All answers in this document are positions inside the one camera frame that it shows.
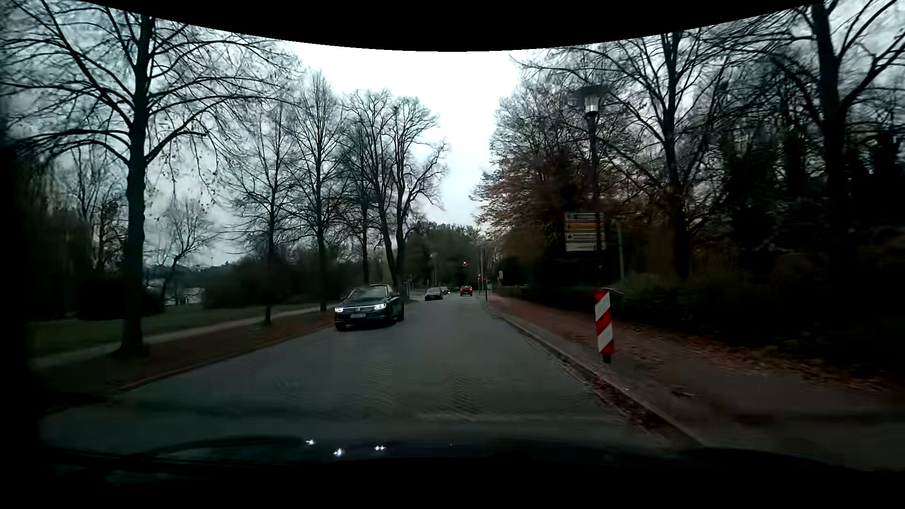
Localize dark saloon car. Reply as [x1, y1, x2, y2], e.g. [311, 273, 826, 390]
[334, 283, 405, 332]

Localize grey asphalt road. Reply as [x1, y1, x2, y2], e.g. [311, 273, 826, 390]
[42, 288, 701, 457]

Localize row of bare trees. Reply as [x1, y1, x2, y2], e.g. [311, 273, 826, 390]
[212, 71, 453, 326]

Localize bushes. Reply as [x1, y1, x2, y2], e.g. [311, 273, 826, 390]
[201, 251, 369, 310]

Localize car's own bonnet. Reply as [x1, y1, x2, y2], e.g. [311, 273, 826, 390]
[42, 435, 905, 496]

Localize leaf-covered verge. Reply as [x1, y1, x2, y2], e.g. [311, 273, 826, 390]
[32, 310, 337, 407]

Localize paved pavement with leaves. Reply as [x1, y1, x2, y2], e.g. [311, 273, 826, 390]
[485, 292, 905, 471]

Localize pale footpath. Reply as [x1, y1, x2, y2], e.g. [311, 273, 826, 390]
[28, 304, 333, 370]

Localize hedge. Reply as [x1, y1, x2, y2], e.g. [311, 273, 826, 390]
[495, 272, 905, 376]

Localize large bare tree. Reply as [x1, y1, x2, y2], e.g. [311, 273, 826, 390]
[0, 0, 298, 358]

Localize grass field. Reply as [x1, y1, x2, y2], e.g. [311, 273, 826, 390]
[27, 303, 322, 359]

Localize direction sign on post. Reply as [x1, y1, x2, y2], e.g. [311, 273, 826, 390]
[563, 211, 625, 282]

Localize red and white marker post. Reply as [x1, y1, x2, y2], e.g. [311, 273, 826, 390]
[594, 287, 625, 364]

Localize lamp post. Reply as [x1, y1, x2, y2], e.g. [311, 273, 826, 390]
[573, 85, 610, 287]

